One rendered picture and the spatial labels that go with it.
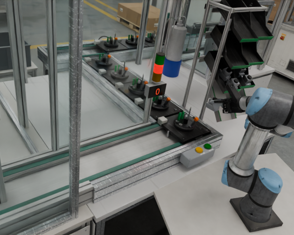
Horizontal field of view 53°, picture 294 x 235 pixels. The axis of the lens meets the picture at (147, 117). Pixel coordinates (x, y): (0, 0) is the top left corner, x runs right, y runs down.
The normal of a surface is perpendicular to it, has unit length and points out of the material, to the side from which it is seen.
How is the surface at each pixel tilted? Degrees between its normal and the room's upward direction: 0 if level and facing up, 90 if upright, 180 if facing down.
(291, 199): 0
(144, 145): 0
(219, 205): 0
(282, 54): 90
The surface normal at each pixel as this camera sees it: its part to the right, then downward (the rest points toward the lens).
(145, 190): 0.14, -0.83
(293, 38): -0.79, 0.23
